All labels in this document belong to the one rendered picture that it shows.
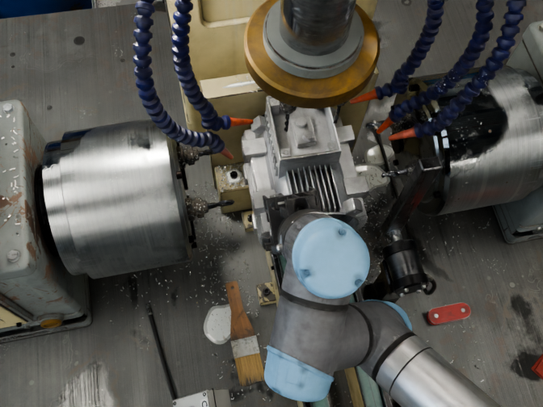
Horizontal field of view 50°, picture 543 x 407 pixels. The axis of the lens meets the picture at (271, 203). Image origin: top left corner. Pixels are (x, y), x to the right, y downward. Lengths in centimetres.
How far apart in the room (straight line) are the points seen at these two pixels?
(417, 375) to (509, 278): 65
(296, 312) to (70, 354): 68
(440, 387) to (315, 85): 39
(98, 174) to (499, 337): 82
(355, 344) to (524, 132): 51
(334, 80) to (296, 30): 8
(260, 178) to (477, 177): 35
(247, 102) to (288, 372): 52
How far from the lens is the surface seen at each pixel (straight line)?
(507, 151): 101
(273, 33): 77
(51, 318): 112
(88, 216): 90
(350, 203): 95
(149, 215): 89
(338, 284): 58
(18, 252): 89
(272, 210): 78
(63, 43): 154
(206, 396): 87
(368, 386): 105
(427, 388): 69
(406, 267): 98
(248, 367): 115
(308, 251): 57
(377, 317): 72
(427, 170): 82
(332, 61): 75
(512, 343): 127
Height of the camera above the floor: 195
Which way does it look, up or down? 66 degrees down
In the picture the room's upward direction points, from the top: 5 degrees clockwise
